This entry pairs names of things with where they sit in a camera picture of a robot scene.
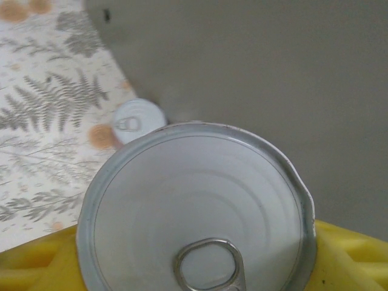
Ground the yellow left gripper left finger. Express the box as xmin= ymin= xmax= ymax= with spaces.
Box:
xmin=0 ymin=226 xmax=89 ymax=291

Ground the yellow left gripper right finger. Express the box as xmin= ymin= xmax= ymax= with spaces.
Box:
xmin=309 ymin=219 xmax=388 ymax=291

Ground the pink labelled food can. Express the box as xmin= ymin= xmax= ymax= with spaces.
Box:
xmin=75 ymin=121 xmax=318 ymax=291
xmin=111 ymin=99 xmax=167 ymax=149

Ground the floral tablecloth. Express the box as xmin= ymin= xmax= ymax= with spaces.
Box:
xmin=0 ymin=0 xmax=170 ymax=252

